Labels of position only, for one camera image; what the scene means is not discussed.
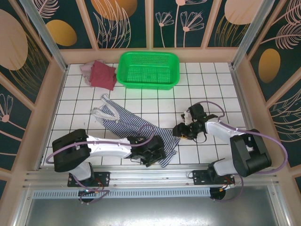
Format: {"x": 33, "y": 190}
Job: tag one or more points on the aluminium frame post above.
{"x": 253, "y": 35}
{"x": 45, "y": 37}

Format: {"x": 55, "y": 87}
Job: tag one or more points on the pale pink tank top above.
{"x": 85, "y": 69}

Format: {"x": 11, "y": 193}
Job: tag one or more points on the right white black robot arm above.
{"x": 221, "y": 131}

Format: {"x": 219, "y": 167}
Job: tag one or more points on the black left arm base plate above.
{"x": 103, "y": 176}

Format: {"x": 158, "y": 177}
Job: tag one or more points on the aluminium mounting rail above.
{"x": 152, "y": 175}

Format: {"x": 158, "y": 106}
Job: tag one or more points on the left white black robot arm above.
{"x": 105, "y": 147}

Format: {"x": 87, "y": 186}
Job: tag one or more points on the green plastic basket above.
{"x": 122, "y": 77}

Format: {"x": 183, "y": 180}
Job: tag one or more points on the aluminium side rail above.
{"x": 240, "y": 94}

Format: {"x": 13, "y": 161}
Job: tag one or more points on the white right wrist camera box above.
{"x": 187, "y": 117}

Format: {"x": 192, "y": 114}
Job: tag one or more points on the blue white striped tank top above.
{"x": 127, "y": 122}

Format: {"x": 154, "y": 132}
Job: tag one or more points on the dark red tank top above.
{"x": 103, "y": 76}

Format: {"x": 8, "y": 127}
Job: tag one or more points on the shiny metal sheet panel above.
{"x": 150, "y": 212}

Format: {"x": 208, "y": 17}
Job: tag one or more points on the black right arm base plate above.
{"x": 200, "y": 176}

